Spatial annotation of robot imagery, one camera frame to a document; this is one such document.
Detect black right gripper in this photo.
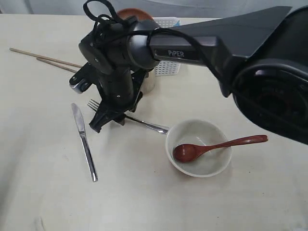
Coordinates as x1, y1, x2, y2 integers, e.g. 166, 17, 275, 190
89, 69, 147, 133

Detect steel cup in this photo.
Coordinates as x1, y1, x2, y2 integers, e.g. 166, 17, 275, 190
141, 70, 156, 95

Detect steel table knife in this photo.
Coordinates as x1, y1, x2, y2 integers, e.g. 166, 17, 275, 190
71, 103, 98, 182

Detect white perforated plastic basket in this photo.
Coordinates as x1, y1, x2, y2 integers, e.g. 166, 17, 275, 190
154, 17, 180, 76

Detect steel fork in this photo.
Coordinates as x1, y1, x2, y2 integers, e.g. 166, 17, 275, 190
87, 99, 169, 134

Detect wooden chopstick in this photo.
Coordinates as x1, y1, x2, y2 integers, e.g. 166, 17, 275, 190
36, 58, 77, 73
9, 48, 82, 68

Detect brown wooden plate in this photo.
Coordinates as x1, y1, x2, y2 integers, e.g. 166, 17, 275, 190
117, 8, 154, 21

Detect brown wooden spoon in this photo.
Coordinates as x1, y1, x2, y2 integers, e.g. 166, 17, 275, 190
172, 135, 268, 163

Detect grey ceramic bowl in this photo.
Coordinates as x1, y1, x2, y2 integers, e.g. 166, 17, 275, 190
165, 119, 231, 178

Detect blue snack packet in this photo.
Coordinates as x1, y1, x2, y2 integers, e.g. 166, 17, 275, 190
173, 20, 180, 26

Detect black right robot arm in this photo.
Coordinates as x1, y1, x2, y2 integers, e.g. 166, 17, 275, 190
70, 1, 308, 144

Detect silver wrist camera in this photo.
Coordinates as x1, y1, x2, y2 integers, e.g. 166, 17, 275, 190
69, 63, 96, 94

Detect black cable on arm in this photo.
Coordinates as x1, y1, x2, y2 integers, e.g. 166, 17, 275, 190
82, 0, 256, 111

